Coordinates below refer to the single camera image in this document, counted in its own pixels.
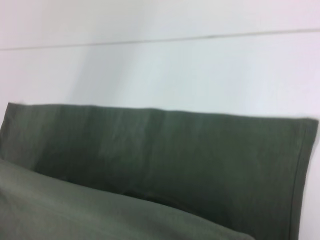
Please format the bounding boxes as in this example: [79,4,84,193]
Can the dark green printed t-shirt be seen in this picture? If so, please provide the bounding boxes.
[0,101,320,240]

